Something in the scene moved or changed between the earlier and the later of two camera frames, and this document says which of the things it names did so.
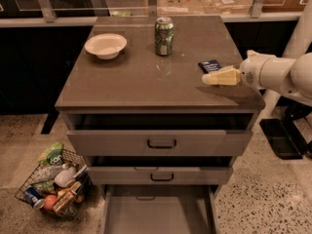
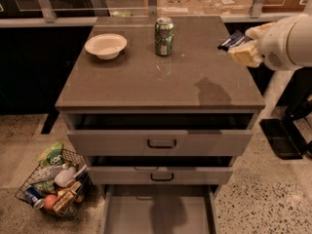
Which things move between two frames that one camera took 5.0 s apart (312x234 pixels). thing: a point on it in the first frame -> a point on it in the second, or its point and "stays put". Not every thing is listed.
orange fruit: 50,202 stays put
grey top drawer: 161,135 stays put
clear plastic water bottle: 48,174 stays put
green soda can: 164,36 stays put
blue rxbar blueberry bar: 209,66 -> 236,38
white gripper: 251,72 -> 272,46
